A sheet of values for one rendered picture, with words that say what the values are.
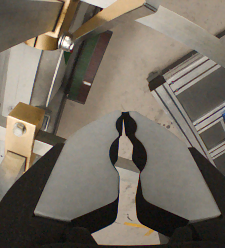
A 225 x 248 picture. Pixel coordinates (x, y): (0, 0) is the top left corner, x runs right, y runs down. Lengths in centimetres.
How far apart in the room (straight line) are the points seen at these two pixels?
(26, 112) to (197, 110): 90
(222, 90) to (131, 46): 53
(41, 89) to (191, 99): 77
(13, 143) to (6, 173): 5
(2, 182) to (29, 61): 33
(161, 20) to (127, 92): 97
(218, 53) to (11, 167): 34
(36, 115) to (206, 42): 27
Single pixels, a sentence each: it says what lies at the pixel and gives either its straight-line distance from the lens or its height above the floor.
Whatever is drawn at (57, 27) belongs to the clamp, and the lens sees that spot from 24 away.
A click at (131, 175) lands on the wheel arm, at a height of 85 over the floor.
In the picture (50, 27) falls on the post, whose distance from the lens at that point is 23.
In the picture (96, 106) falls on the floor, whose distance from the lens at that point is 124.
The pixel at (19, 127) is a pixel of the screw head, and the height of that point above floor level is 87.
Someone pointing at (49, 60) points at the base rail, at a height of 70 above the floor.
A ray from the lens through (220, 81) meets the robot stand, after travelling 108.
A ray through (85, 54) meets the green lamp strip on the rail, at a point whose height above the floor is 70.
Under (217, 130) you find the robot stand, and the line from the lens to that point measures 122.
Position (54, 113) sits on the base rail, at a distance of 48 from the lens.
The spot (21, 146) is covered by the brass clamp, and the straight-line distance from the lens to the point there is 35.
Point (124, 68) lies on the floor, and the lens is 115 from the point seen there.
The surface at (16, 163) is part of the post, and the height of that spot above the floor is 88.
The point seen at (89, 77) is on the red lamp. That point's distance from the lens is 43.
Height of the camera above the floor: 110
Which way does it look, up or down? 59 degrees down
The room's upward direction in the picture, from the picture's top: 178 degrees counter-clockwise
